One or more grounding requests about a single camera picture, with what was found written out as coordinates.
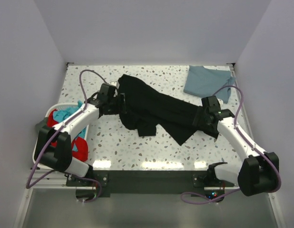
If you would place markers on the turquoise t-shirt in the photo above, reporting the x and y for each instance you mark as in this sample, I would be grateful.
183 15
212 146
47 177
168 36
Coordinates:
62 114

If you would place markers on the dark grey t-shirt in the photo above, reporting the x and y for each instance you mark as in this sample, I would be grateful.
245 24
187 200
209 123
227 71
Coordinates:
41 124

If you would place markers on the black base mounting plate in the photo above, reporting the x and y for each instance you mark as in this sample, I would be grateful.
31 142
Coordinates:
156 182

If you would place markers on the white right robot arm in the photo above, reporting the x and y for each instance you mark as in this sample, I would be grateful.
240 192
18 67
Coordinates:
259 171

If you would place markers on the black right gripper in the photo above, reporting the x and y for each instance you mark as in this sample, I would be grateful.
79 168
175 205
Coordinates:
199 116

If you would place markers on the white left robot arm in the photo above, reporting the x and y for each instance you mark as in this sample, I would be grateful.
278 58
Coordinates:
53 149

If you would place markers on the black t-shirt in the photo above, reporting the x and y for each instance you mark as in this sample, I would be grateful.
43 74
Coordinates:
145 108

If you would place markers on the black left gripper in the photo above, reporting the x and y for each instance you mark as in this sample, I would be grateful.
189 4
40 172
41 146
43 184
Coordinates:
122 102

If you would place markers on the folded grey-blue t-shirt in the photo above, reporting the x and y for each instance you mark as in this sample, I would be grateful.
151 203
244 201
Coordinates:
204 82

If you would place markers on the red t-shirt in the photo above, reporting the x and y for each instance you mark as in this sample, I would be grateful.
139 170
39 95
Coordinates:
79 144

